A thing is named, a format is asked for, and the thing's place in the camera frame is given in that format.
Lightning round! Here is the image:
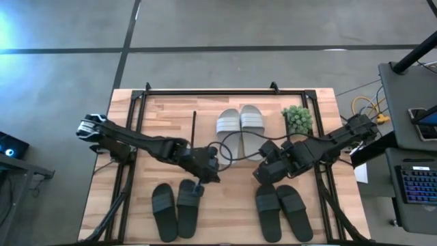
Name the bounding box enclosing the grey desk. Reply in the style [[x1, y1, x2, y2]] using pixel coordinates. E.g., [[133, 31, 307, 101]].
[[384, 147, 437, 236], [378, 61, 437, 151]]

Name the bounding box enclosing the black smartphone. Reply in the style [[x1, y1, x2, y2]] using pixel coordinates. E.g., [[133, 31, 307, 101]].
[[408, 107, 437, 142]]

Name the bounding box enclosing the black diagonal bar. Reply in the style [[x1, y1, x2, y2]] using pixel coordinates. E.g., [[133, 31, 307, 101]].
[[350, 104, 437, 169]]

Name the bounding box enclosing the black metal table frame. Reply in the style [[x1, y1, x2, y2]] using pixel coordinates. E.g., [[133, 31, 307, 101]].
[[80, 81, 375, 245]]

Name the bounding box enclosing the black rubber slide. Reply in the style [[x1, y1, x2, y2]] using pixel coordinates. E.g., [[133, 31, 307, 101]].
[[275, 184, 314, 243], [176, 179, 205, 239], [151, 183, 179, 243], [255, 184, 283, 243]]

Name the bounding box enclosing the backlit computer keyboard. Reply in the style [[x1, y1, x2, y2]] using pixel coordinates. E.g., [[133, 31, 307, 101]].
[[395, 165, 437, 206]]

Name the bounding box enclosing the black round pole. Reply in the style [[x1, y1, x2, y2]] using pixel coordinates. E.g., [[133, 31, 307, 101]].
[[390, 32, 437, 75]]

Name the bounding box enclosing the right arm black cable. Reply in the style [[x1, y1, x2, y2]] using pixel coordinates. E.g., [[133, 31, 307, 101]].
[[217, 131, 337, 162]]

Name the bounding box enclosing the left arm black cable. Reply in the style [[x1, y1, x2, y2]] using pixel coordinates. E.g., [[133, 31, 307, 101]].
[[206, 141, 234, 172]]

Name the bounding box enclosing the small green artificial plant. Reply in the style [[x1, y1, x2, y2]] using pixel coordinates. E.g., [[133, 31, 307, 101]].
[[281, 105, 314, 136]]

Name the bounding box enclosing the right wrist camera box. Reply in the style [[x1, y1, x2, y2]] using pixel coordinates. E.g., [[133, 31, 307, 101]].
[[258, 139, 285, 161]]

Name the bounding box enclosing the yellow cable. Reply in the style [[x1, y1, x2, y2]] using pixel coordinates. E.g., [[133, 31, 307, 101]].
[[351, 96, 391, 126]]

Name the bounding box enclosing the dark side table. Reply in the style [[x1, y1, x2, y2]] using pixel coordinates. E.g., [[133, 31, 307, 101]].
[[0, 153, 55, 245]]

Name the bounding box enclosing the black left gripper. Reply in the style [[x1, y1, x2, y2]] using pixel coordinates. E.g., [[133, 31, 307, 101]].
[[177, 146, 221, 198]]

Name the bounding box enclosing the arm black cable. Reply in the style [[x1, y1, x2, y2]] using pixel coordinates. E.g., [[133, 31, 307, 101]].
[[206, 141, 234, 172], [217, 131, 337, 162]]

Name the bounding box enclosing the black box with blue light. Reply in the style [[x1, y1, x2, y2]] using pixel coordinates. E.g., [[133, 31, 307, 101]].
[[0, 131, 30, 161]]

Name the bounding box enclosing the grey rubber slide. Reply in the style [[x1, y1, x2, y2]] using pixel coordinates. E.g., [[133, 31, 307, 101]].
[[216, 108, 243, 167], [240, 105, 266, 161]]

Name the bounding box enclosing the wooden shelf with black legs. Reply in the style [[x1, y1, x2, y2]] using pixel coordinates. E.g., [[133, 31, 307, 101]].
[[190, 109, 294, 168]]

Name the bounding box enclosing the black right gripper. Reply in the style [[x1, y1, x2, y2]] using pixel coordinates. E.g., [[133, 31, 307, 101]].
[[253, 142, 309, 186]]

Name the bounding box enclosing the white paper sheet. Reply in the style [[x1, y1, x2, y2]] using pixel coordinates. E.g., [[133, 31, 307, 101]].
[[350, 146, 369, 185]]

